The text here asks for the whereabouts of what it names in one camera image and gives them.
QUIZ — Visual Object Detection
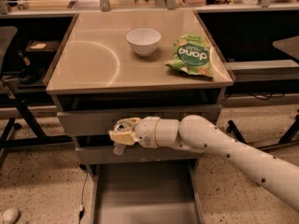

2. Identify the middle grey drawer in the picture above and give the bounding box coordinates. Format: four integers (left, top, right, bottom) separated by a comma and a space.
76, 145, 204, 165

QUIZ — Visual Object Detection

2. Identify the black desk frame left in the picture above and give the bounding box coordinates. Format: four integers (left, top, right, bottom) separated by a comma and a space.
0, 77, 74, 170

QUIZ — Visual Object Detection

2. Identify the black box with label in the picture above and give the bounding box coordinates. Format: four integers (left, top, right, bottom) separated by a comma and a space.
25, 40, 60, 52

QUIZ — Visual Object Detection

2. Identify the grey drawer cabinet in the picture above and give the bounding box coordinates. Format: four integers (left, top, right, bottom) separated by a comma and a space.
43, 8, 235, 179

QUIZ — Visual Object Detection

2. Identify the black chair left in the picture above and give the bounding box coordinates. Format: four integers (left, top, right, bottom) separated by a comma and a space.
0, 26, 18, 77

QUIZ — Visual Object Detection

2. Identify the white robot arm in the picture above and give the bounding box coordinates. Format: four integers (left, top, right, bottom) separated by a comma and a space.
108, 115, 299, 211

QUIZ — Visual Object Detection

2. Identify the black cable on floor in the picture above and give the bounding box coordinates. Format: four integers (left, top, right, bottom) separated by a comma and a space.
78, 171, 90, 224

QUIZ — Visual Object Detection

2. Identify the green dang snack bag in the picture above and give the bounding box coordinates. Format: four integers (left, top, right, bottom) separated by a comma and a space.
165, 34, 213, 77

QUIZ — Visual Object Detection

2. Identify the redbull can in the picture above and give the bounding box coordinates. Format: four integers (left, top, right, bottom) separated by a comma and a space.
113, 119, 134, 156

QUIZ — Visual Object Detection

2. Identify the black wheeled stand leg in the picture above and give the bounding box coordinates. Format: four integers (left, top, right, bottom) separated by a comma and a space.
226, 120, 246, 144

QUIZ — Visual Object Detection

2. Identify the white shoe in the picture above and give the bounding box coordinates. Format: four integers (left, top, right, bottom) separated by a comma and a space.
0, 208, 20, 224

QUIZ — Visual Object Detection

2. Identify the white bowl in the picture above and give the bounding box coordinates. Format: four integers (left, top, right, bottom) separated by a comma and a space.
126, 28, 161, 57

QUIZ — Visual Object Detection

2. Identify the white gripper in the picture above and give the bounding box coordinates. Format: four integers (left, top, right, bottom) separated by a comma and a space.
109, 117, 160, 148

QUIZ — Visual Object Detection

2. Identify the top grey drawer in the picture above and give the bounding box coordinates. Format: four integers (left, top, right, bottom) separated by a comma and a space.
58, 105, 221, 136

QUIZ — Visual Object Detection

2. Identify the bottom open grey drawer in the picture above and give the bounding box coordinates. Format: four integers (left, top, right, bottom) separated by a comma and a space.
90, 161, 204, 224

